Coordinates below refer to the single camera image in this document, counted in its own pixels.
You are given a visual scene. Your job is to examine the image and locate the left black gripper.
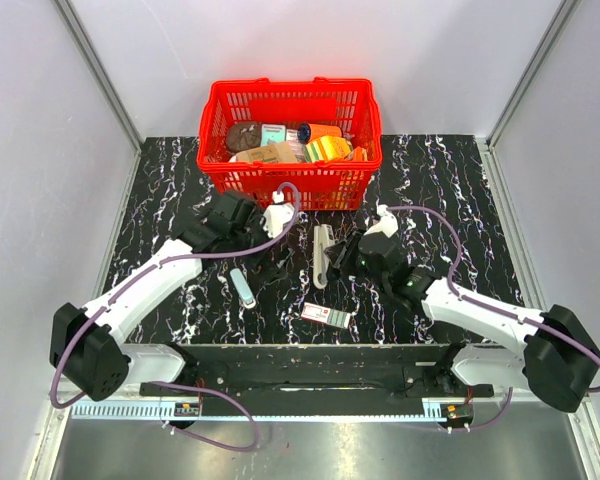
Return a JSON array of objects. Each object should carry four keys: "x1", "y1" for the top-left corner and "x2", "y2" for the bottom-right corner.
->
[{"x1": 231, "y1": 208, "x2": 295, "y2": 284}]

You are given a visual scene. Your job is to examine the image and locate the beige stapler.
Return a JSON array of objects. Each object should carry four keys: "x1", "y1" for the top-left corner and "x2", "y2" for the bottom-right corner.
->
[{"x1": 313, "y1": 224, "x2": 335, "y2": 289}]

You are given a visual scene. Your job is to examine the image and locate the light blue stapler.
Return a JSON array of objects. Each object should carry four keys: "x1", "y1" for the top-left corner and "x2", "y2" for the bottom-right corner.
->
[{"x1": 230, "y1": 268, "x2": 256, "y2": 309}]

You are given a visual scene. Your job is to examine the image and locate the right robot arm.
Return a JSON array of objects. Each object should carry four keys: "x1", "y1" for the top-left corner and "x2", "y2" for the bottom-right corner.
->
[{"x1": 313, "y1": 230, "x2": 600, "y2": 413}]

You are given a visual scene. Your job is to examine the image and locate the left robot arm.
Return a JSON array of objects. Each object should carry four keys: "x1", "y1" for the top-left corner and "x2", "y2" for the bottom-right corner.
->
[{"x1": 49, "y1": 182, "x2": 301, "y2": 408}]

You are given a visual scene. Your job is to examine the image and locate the red white staple box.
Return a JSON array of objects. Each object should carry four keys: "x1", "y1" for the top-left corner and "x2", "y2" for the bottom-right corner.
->
[{"x1": 301, "y1": 303, "x2": 351, "y2": 329}]

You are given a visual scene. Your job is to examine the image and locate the brown cardboard box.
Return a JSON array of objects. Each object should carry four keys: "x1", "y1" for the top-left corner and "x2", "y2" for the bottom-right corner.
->
[{"x1": 229, "y1": 141, "x2": 305, "y2": 164}]

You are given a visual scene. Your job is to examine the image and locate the brown round cookie pack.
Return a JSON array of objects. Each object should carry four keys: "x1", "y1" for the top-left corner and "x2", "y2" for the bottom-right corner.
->
[{"x1": 225, "y1": 121, "x2": 262, "y2": 154}]

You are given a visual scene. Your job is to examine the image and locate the teal small box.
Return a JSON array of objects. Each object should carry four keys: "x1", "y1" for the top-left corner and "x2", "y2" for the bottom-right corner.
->
[{"x1": 260, "y1": 123, "x2": 287, "y2": 147}]

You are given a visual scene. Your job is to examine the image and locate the orange cylinder can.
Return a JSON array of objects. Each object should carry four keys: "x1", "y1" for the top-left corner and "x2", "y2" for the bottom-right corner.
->
[{"x1": 297, "y1": 123, "x2": 343, "y2": 145}]

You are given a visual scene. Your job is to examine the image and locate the yellow green striped box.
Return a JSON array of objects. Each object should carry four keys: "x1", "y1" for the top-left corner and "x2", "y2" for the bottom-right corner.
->
[{"x1": 304, "y1": 135, "x2": 353, "y2": 163}]

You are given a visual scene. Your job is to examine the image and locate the red plastic shopping basket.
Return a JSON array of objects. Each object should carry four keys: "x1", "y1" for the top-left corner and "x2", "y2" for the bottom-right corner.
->
[{"x1": 196, "y1": 76, "x2": 384, "y2": 214}]

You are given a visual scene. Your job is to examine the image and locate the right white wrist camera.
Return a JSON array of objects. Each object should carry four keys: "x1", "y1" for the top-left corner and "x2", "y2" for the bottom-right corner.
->
[{"x1": 364, "y1": 204, "x2": 398, "y2": 238}]

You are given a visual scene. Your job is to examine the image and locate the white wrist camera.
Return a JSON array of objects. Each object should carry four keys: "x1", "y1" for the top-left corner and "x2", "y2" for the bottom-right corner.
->
[
  {"x1": 364, "y1": 204, "x2": 398, "y2": 238},
  {"x1": 261, "y1": 191, "x2": 295, "y2": 239}
]

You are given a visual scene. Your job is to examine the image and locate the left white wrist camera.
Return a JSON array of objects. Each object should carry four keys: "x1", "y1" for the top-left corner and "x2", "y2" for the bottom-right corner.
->
[{"x1": 261, "y1": 191, "x2": 295, "y2": 239}]

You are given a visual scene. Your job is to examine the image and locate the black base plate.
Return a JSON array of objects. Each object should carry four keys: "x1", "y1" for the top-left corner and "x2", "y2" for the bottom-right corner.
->
[{"x1": 138, "y1": 343, "x2": 496, "y2": 419}]

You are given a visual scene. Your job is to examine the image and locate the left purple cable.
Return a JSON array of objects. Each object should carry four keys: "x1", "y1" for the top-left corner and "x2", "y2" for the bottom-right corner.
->
[{"x1": 49, "y1": 182, "x2": 301, "y2": 451}]

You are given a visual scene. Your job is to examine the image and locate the purple cable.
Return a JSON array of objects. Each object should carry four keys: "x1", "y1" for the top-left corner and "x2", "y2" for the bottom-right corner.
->
[
  {"x1": 49, "y1": 182, "x2": 301, "y2": 451},
  {"x1": 387, "y1": 204, "x2": 600, "y2": 434}
]

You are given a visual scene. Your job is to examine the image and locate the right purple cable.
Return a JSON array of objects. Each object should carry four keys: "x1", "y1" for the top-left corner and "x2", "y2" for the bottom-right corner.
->
[{"x1": 387, "y1": 204, "x2": 600, "y2": 434}]

